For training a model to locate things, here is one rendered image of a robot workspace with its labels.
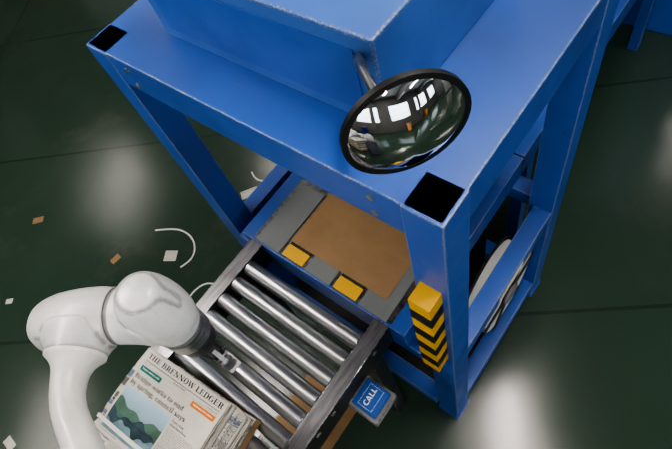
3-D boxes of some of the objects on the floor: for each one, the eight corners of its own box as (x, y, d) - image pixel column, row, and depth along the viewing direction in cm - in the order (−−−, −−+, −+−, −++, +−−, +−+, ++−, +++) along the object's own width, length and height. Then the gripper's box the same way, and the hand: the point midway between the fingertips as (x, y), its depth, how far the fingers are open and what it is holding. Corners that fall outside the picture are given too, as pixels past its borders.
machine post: (530, 297, 225) (615, -15, 97) (511, 286, 229) (568, -26, 101) (540, 280, 228) (634, -43, 100) (521, 271, 232) (588, -53, 104)
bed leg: (398, 414, 211) (374, 371, 155) (387, 405, 214) (358, 359, 158) (406, 402, 213) (385, 354, 157) (394, 393, 216) (369, 343, 160)
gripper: (155, 330, 103) (205, 363, 123) (199, 369, 97) (244, 397, 117) (182, 300, 106) (226, 337, 125) (226, 335, 100) (265, 369, 119)
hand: (229, 362), depth 118 cm, fingers closed
